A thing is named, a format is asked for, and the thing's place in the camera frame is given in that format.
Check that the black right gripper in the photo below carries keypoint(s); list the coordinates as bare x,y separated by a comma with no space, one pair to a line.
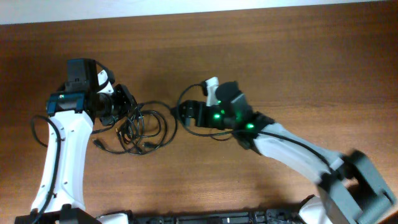
203,117

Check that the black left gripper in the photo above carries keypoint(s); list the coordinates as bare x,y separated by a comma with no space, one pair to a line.
128,104

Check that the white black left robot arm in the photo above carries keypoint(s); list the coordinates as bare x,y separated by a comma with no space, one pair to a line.
89,93

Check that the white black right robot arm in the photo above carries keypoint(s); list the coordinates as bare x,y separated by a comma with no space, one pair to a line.
350,188

